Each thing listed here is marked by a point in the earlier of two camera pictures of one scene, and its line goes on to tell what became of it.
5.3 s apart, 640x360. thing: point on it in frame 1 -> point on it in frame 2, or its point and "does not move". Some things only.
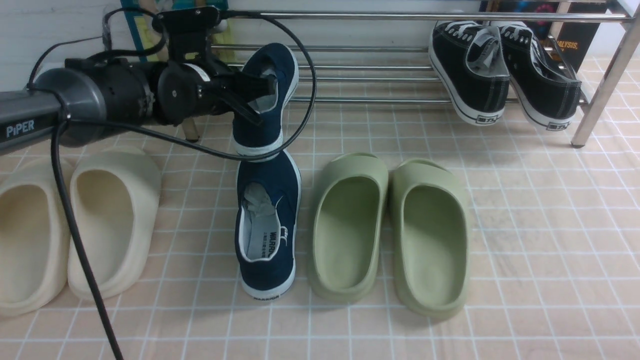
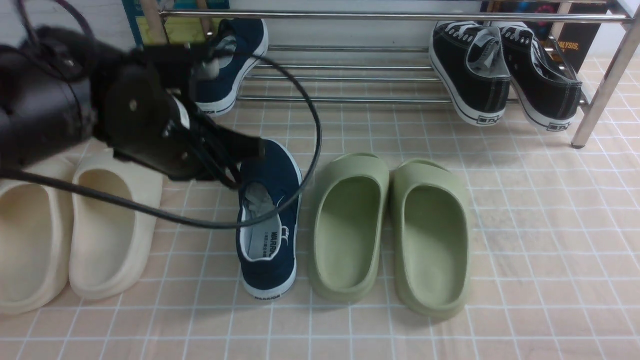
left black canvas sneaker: [469, 61] does not move
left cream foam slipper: [35, 236] does not move
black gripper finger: [243, 85] -> [236, 146]
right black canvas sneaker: [546, 90] does not move
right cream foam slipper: [115, 200] does not move
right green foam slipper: [429, 239] does not move
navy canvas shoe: [262, 142] -> [214, 96]
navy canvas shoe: [268, 217] does not move
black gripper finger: [242, 110] -> [215, 166]
